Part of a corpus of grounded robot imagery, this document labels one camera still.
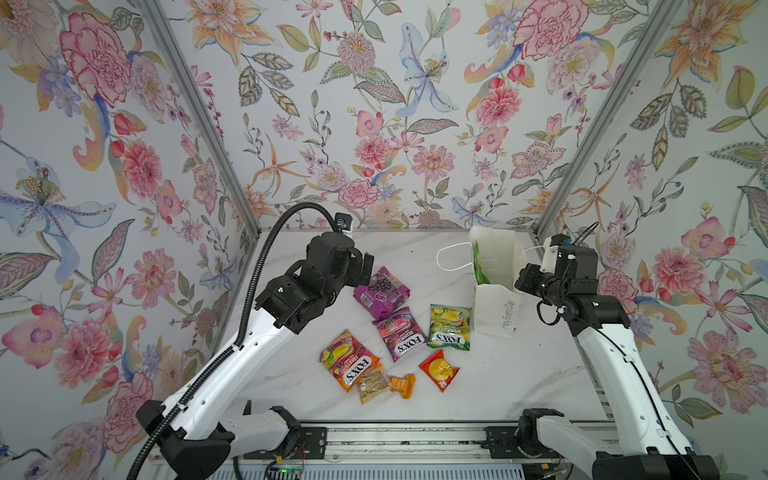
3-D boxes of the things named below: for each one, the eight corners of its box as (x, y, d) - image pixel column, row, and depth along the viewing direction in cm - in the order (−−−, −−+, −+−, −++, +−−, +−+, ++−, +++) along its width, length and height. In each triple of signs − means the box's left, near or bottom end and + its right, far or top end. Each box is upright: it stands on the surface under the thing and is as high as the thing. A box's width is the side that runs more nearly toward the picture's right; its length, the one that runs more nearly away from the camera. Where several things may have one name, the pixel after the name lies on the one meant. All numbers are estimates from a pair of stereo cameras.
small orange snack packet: (389, 399, 83) (389, 397, 81) (389, 376, 87) (389, 374, 85) (416, 399, 83) (416, 397, 81) (414, 376, 87) (415, 374, 85)
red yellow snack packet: (442, 392, 83) (443, 390, 81) (419, 367, 88) (420, 364, 86) (461, 374, 86) (463, 371, 85) (438, 350, 91) (440, 347, 89)
